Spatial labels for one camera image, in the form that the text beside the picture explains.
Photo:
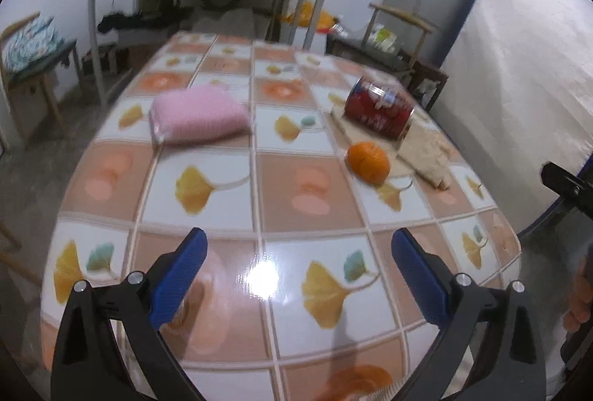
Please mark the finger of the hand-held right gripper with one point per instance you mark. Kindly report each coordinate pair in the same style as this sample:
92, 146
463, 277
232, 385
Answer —
567, 185

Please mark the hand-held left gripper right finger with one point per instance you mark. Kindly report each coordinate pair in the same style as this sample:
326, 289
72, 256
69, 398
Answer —
421, 276

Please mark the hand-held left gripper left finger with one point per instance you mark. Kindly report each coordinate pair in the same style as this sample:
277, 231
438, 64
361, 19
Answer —
180, 276

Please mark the beige rag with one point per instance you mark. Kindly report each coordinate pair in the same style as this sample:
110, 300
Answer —
426, 151

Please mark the orange mandarin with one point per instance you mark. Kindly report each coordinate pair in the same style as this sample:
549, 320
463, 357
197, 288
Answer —
368, 160

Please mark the pink sponge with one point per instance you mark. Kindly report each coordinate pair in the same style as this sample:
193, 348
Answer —
199, 113

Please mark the red tin can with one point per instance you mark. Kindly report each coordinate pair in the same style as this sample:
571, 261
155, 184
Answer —
377, 107

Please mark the person's right hand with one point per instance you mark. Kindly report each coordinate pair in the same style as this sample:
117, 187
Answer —
579, 294

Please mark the white mattress with blue edge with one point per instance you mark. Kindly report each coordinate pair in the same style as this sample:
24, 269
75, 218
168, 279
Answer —
523, 72

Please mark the leaf pattern tablecloth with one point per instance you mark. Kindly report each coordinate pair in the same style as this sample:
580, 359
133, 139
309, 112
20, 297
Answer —
296, 197

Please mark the dark wooden stool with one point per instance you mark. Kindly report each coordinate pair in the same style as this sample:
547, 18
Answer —
431, 72

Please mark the cardboard box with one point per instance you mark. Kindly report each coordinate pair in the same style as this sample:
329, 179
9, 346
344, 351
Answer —
141, 56

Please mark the white paper packets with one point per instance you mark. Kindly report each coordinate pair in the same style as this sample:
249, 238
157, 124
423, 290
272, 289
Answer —
384, 37

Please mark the white sack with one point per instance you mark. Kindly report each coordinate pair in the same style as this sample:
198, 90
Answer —
231, 23

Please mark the black cloth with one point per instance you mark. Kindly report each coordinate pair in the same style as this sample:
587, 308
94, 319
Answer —
129, 19

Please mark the floral cloth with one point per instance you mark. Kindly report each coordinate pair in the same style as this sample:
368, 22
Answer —
32, 42

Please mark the yellow plastic bag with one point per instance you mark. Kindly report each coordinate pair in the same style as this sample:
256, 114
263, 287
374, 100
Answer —
315, 16

